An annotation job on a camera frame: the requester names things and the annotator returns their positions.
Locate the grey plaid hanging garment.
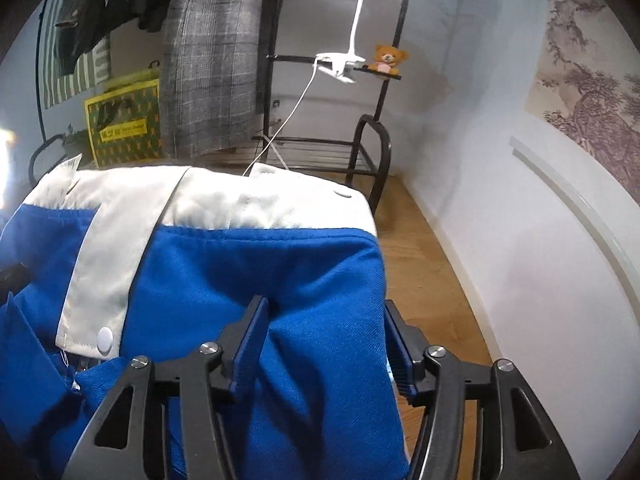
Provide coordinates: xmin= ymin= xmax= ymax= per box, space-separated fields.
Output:
xmin=159 ymin=0 xmax=268 ymax=158

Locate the brown teddy bear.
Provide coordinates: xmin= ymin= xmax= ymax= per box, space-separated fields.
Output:
xmin=367 ymin=44 xmax=411 ymax=75

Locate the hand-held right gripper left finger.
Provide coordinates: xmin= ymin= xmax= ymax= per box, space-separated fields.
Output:
xmin=60 ymin=295 xmax=271 ymax=480

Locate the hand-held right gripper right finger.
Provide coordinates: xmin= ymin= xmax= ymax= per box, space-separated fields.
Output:
xmin=384 ymin=300 xmax=581 ymax=480

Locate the white lamp cable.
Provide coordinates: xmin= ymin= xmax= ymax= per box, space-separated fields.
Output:
xmin=242 ymin=62 xmax=321 ymax=177

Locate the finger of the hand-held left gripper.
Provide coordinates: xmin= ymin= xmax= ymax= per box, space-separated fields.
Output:
xmin=0 ymin=262 xmax=31 ymax=302

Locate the tree print wall poster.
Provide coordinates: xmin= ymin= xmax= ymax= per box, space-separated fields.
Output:
xmin=525 ymin=0 xmax=640 ymax=192

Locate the green striped hanging cloth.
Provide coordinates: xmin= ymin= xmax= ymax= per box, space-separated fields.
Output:
xmin=39 ymin=0 xmax=112 ymax=110

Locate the yellow patterned bag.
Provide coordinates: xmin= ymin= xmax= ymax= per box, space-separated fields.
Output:
xmin=84 ymin=71 xmax=165 ymax=168

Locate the white and blue jacket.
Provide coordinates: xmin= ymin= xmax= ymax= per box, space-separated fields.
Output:
xmin=0 ymin=162 xmax=413 ymax=480

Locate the black light stand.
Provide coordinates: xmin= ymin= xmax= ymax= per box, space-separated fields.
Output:
xmin=36 ymin=0 xmax=51 ymax=146

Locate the ring light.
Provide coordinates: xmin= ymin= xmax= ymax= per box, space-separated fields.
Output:
xmin=0 ymin=129 xmax=16 ymax=206

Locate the white clip lamp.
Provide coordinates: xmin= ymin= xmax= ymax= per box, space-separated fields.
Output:
xmin=295 ymin=0 xmax=386 ymax=84

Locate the dark hanging jacket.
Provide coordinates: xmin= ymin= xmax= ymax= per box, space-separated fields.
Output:
xmin=50 ymin=0 xmax=115 ymax=77

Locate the black metal garment rack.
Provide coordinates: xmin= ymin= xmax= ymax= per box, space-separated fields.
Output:
xmin=27 ymin=0 xmax=423 ymax=218

